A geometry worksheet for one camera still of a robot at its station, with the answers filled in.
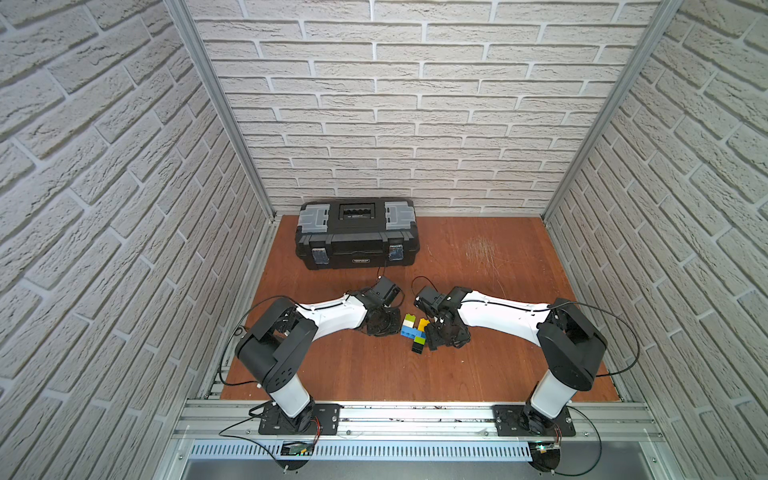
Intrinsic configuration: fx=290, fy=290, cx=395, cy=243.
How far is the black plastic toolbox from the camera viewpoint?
3.05ft

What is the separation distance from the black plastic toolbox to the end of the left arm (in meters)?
0.20

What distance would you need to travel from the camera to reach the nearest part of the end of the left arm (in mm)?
671
